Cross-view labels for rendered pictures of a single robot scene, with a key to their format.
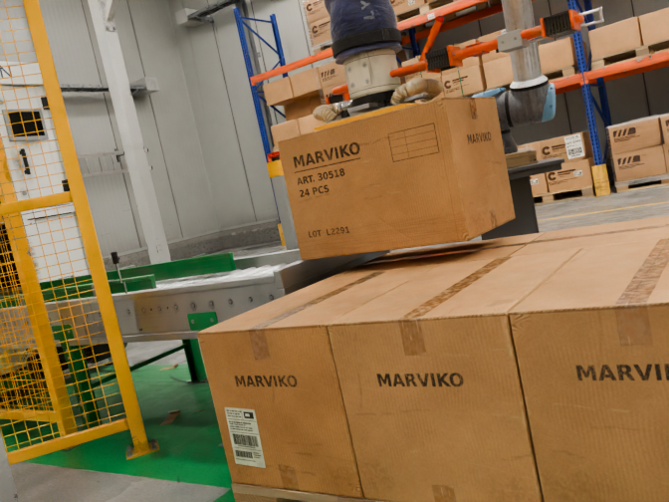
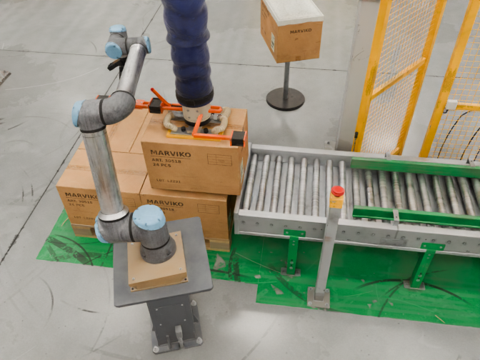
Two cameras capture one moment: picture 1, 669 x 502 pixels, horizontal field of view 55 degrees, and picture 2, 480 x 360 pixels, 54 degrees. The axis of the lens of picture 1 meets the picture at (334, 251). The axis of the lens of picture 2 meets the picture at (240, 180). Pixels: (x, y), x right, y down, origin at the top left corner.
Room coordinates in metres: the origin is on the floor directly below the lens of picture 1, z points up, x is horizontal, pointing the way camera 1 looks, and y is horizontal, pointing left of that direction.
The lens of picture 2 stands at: (4.35, -1.04, 2.80)
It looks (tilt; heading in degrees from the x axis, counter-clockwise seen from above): 44 degrees down; 154
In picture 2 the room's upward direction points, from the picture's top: 1 degrees counter-clockwise
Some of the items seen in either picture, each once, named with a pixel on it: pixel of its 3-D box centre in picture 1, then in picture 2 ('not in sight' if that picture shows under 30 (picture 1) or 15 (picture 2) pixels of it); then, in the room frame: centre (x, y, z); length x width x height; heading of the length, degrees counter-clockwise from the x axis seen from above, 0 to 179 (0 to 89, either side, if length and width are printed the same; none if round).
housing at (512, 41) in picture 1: (513, 41); not in sight; (1.85, -0.61, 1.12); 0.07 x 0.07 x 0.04; 54
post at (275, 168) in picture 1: (299, 265); (326, 252); (3.02, 0.18, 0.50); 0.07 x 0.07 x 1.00; 55
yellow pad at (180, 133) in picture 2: not in sight; (194, 131); (2.20, -0.29, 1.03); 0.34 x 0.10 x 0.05; 54
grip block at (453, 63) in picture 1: (443, 59); (156, 105); (1.98, -0.44, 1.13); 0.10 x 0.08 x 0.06; 144
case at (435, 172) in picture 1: (396, 179); (198, 148); (2.11, -0.25, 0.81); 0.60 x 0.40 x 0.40; 55
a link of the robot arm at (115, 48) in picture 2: not in sight; (116, 46); (2.01, -0.61, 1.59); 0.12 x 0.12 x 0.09; 63
